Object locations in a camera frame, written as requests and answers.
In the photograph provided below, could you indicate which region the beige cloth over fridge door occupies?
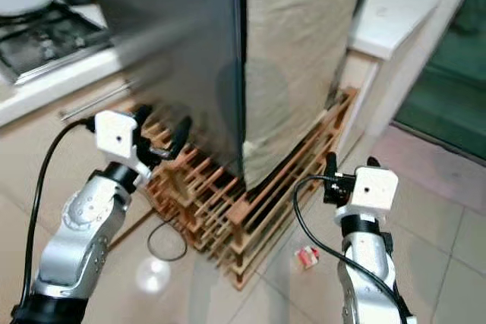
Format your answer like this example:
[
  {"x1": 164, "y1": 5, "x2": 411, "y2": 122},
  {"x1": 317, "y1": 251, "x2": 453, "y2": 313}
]
[{"x1": 239, "y1": 0, "x2": 372, "y2": 190}]

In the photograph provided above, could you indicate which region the green glass door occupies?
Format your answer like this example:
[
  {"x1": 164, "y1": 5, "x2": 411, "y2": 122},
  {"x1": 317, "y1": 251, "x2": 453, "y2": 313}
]
[{"x1": 393, "y1": 0, "x2": 486, "y2": 162}]

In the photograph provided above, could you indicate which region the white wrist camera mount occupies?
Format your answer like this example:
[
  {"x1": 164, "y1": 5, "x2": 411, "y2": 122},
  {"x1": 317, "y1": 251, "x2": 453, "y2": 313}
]
[
  {"x1": 336, "y1": 165, "x2": 400, "y2": 223},
  {"x1": 94, "y1": 109, "x2": 152, "y2": 178}
]

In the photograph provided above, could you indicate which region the red white milk carton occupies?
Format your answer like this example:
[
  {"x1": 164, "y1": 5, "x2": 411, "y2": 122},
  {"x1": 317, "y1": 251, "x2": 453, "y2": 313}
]
[{"x1": 296, "y1": 245, "x2": 322, "y2": 270}]

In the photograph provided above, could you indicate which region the beige kitchen base cabinet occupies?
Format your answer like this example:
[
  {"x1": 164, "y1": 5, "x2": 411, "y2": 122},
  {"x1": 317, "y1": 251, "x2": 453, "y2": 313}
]
[{"x1": 0, "y1": 36, "x2": 146, "y2": 296}]

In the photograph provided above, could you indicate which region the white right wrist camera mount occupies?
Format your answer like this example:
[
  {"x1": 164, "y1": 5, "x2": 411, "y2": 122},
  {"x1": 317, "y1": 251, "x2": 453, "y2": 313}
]
[{"x1": 336, "y1": 165, "x2": 400, "y2": 223}]

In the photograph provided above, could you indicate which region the steel gas stove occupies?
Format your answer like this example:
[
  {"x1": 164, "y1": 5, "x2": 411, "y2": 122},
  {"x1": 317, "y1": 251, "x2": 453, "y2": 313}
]
[{"x1": 0, "y1": 2, "x2": 115, "y2": 87}]

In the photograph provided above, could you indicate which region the wooden wine rack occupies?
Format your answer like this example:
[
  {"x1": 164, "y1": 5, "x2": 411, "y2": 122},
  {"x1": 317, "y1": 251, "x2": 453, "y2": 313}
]
[{"x1": 121, "y1": 85, "x2": 360, "y2": 291}]

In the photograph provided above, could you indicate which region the pink floor mat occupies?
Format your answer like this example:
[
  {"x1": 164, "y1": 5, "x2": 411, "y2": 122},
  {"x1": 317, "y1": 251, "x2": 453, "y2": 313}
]
[{"x1": 372, "y1": 125, "x2": 486, "y2": 212}]

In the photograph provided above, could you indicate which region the grey steel fridge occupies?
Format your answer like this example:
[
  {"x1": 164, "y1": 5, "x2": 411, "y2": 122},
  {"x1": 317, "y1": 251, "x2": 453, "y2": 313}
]
[{"x1": 85, "y1": 0, "x2": 377, "y2": 190}]

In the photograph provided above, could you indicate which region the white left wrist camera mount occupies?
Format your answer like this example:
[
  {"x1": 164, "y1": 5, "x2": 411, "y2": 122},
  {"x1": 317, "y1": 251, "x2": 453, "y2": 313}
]
[{"x1": 94, "y1": 109, "x2": 152, "y2": 178}]

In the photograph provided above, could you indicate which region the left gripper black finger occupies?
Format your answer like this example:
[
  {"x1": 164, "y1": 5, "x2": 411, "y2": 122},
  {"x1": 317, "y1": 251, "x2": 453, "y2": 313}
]
[
  {"x1": 168, "y1": 115, "x2": 194, "y2": 159},
  {"x1": 132, "y1": 103, "x2": 154, "y2": 143}
]

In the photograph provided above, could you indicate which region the steel cabinet bar handle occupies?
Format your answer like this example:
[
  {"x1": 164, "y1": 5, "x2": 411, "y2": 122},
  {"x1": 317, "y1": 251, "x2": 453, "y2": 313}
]
[{"x1": 59, "y1": 80, "x2": 134, "y2": 121}]

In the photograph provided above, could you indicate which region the white side cabinet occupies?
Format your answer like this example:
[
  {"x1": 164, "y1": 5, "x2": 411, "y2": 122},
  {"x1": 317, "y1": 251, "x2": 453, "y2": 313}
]
[{"x1": 334, "y1": 0, "x2": 481, "y2": 159}]

